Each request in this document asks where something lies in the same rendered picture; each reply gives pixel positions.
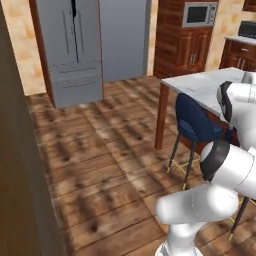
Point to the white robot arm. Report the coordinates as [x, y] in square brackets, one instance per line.
[213, 200]

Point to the white-topped wooden dining counter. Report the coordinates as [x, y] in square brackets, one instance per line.
[196, 88]

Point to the grey steel fridge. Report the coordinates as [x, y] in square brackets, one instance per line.
[80, 50]

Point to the tall wooden cupboard unit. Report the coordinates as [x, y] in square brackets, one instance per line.
[181, 43]

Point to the brown wooden cabinet side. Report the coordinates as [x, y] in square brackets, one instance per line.
[20, 160]

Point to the wooden base cupboard run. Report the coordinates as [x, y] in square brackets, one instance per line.
[238, 55]

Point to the silver microwave oven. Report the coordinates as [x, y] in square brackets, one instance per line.
[199, 14]

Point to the black toaster oven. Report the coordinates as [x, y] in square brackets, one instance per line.
[247, 29]

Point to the wooden wall cupboard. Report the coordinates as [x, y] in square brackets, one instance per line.
[250, 4]

